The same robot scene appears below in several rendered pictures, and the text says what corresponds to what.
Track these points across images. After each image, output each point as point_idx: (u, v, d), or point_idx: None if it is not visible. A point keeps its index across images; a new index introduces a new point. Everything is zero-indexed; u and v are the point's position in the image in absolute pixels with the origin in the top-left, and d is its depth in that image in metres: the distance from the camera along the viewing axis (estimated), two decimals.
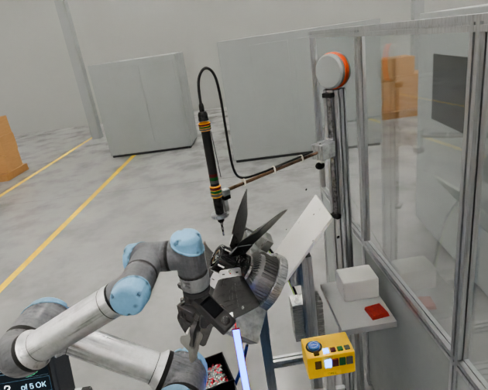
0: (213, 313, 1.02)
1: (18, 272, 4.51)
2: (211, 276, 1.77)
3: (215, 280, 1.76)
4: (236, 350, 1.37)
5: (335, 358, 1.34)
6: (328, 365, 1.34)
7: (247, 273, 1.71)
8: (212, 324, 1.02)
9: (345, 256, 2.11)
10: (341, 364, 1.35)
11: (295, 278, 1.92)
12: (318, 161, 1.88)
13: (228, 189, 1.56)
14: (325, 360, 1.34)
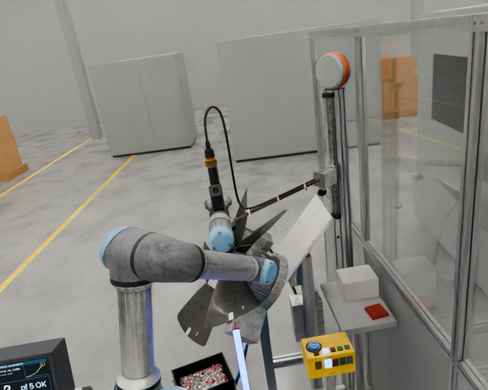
0: (220, 199, 1.42)
1: (18, 272, 4.51)
2: None
3: (215, 280, 1.76)
4: (236, 350, 1.37)
5: (335, 358, 1.34)
6: (328, 365, 1.34)
7: None
8: (223, 194, 1.45)
9: (345, 256, 2.11)
10: (341, 364, 1.35)
11: (295, 278, 1.92)
12: (321, 188, 1.93)
13: (234, 220, 1.61)
14: (325, 360, 1.34)
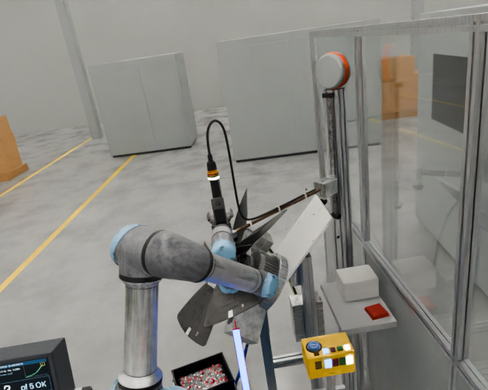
0: (222, 211, 1.44)
1: (18, 272, 4.51)
2: None
3: None
4: (236, 350, 1.37)
5: (335, 358, 1.34)
6: (328, 365, 1.34)
7: None
8: (225, 207, 1.46)
9: (345, 256, 2.11)
10: (341, 364, 1.35)
11: (295, 278, 1.92)
12: (321, 197, 1.95)
13: (235, 232, 1.62)
14: (325, 360, 1.34)
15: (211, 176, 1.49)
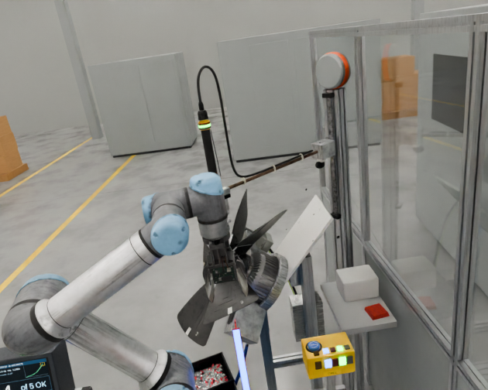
0: None
1: (18, 272, 4.51)
2: None
3: None
4: (236, 350, 1.37)
5: (335, 358, 1.34)
6: (328, 365, 1.34)
7: (247, 273, 1.71)
8: (229, 246, 1.11)
9: (345, 256, 2.11)
10: (341, 364, 1.35)
11: (295, 278, 1.92)
12: (318, 160, 1.88)
13: (228, 188, 1.55)
14: (325, 360, 1.34)
15: (202, 125, 1.43)
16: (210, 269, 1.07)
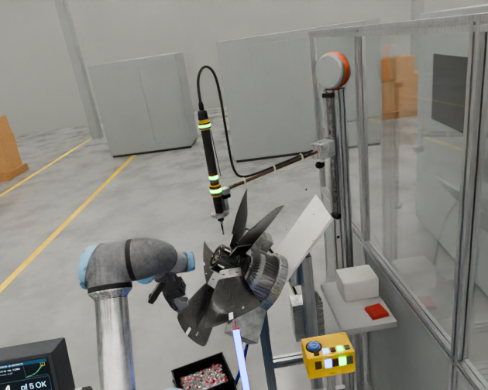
0: (154, 288, 1.68)
1: (18, 272, 4.51)
2: None
3: None
4: (236, 350, 1.37)
5: (335, 358, 1.34)
6: (328, 365, 1.34)
7: None
8: None
9: (345, 256, 2.11)
10: (341, 364, 1.35)
11: (295, 278, 1.92)
12: (318, 160, 1.88)
13: (228, 188, 1.55)
14: (325, 360, 1.34)
15: (202, 125, 1.43)
16: (172, 299, 1.65)
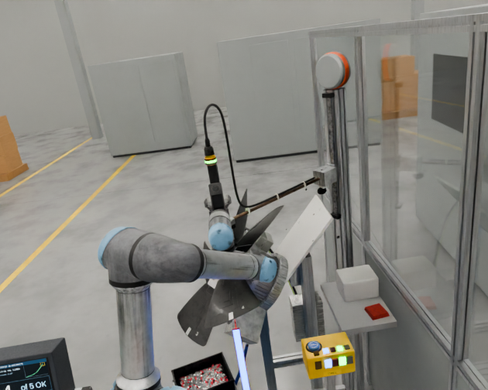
0: (220, 196, 1.42)
1: (18, 272, 4.51)
2: None
3: None
4: (236, 350, 1.37)
5: (335, 358, 1.34)
6: (328, 365, 1.34)
7: None
8: (222, 193, 1.44)
9: (345, 256, 2.11)
10: (341, 364, 1.35)
11: (295, 278, 1.92)
12: (321, 186, 1.93)
13: (233, 219, 1.60)
14: (325, 360, 1.34)
15: (208, 161, 1.47)
16: None
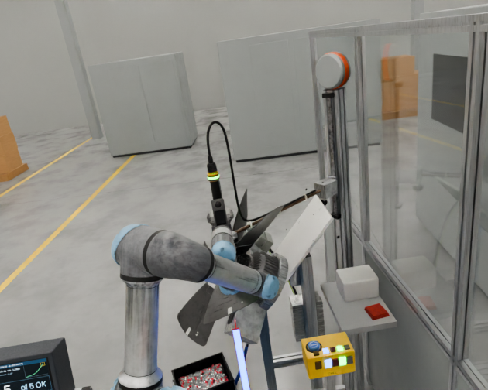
0: (222, 213, 1.44)
1: (18, 272, 4.51)
2: None
3: None
4: (236, 350, 1.37)
5: (335, 358, 1.34)
6: (328, 365, 1.34)
7: None
8: (225, 209, 1.47)
9: (345, 256, 2.11)
10: (341, 364, 1.35)
11: (295, 278, 1.92)
12: (321, 199, 1.95)
13: (235, 233, 1.62)
14: (325, 360, 1.34)
15: (211, 177, 1.50)
16: None
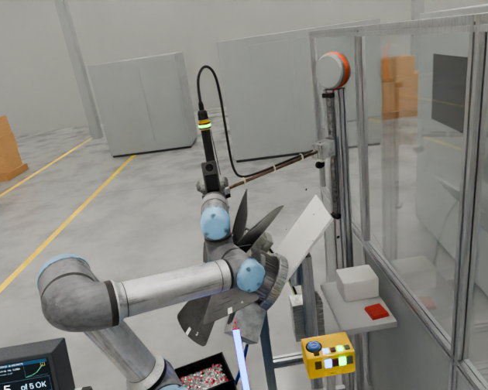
0: (214, 178, 1.20)
1: (18, 272, 4.51)
2: None
3: None
4: (236, 350, 1.37)
5: (335, 358, 1.34)
6: (328, 365, 1.34)
7: None
8: (218, 173, 1.22)
9: (345, 256, 2.11)
10: (341, 364, 1.35)
11: (295, 278, 1.92)
12: (318, 160, 1.88)
13: (228, 188, 1.55)
14: (325, 360, 1.34)
15: (202, 125, 1.43)
16: None
